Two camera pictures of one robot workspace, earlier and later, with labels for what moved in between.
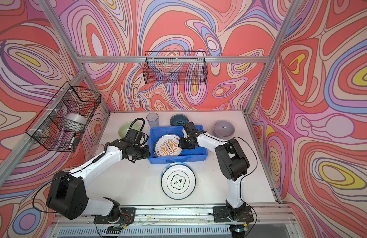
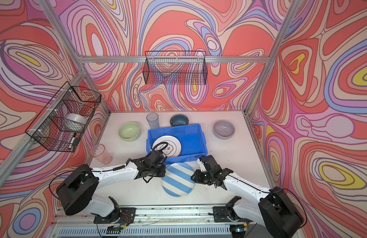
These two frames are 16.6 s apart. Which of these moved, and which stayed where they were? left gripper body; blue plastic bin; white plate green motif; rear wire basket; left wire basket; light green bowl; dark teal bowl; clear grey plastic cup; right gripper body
Moved: left gripper body; white plate green motif; right gripper body
Stayed: dark teal bowl; blue plastic bin; left wire basket; rear wire basket; clear grey plastic cup; light green bowl
